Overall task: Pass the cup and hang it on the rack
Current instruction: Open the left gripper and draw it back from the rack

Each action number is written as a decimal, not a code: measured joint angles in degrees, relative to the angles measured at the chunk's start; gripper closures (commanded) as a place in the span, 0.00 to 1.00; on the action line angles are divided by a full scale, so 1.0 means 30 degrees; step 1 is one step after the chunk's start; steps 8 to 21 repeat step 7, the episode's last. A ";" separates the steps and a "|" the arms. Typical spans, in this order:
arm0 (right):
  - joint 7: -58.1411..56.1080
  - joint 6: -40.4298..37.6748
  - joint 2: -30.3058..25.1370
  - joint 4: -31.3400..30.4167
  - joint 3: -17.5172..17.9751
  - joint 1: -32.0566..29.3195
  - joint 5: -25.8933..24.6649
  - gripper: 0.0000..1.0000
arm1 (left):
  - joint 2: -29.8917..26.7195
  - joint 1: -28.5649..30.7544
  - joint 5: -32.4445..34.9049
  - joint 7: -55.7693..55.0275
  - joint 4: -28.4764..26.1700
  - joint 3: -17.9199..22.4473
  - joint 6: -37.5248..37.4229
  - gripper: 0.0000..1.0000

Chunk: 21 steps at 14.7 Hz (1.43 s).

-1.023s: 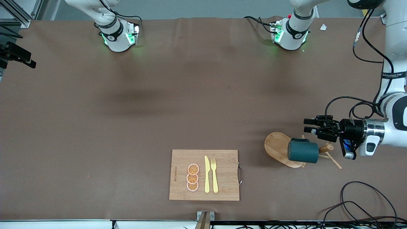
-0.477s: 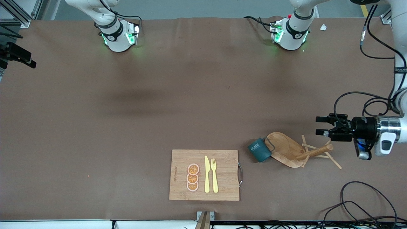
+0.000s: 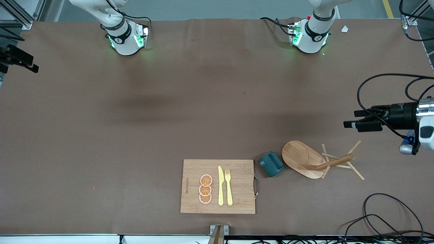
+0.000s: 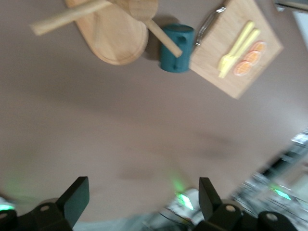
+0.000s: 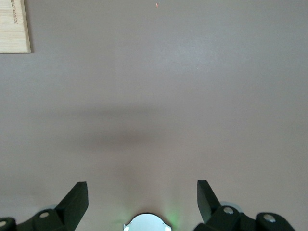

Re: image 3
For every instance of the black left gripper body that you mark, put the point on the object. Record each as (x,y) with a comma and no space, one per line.
(402,114)

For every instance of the dark teal cup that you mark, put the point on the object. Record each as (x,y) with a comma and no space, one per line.
(271,165)

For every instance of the wooden mug rack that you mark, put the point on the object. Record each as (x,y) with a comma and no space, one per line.
(301,159)

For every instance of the white paper scrap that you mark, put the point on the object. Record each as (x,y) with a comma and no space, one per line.
(344,29)

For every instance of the brown table cover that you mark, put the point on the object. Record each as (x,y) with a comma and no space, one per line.
(101,169)

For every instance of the bamboo cutting board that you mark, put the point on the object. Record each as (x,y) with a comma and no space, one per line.
(240,189)

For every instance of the yellow plastic fork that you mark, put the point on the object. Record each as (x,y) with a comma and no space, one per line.
(229,193)

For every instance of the yellow plastic knife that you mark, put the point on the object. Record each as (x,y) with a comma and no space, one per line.
(220,186)

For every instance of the toy orange slice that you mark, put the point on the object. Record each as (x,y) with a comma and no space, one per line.
(205,199)
(205,190)
(206,180)

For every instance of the aluminium frame profile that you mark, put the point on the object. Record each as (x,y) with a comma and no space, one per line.
(415,17)
(23,20)

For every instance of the white table edge rail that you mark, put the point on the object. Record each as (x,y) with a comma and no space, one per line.
(67,240)

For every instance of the metal table bracket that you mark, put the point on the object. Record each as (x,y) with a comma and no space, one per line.
(219,235)

